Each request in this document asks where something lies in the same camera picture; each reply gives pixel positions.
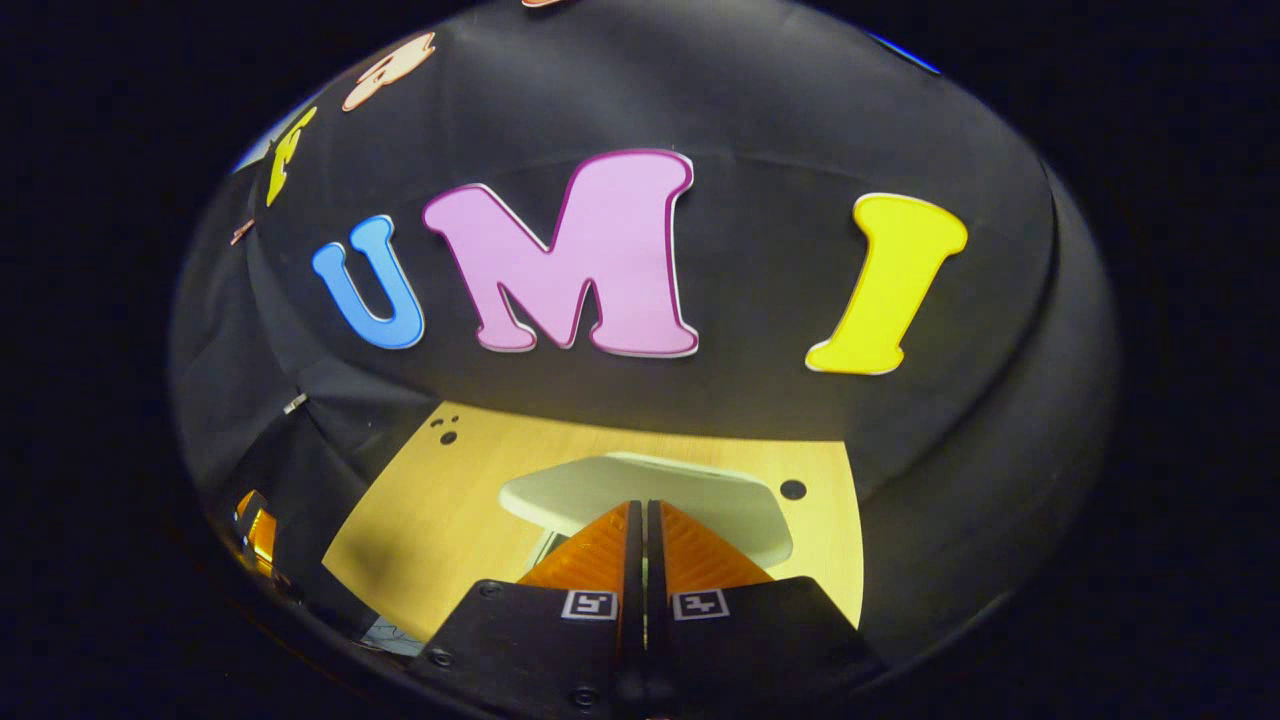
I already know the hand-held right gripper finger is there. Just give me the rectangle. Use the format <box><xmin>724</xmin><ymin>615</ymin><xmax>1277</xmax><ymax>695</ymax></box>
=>
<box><xmin>408</xmin><ymin>500</ymin><xmax>646</xmax><ymax>716</ymax></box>
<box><xmin>645</xmin><ymin>498</ymin><xmax>886</xmax><ymax>717</ymax></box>

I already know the pale green desktop garbage bin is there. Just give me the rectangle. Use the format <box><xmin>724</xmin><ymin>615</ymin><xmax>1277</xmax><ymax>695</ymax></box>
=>
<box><xmin>498</xmin><ymin>452</ymin><xmax>796</xmax><ymax>586</ymax></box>

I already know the black backdrop cloth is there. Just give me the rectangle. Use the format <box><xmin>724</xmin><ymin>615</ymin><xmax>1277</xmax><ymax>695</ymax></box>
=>
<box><xmin>170</xmin><ymin>0</ymin><xmax>1119</xmax><ymax>661</ymax></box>

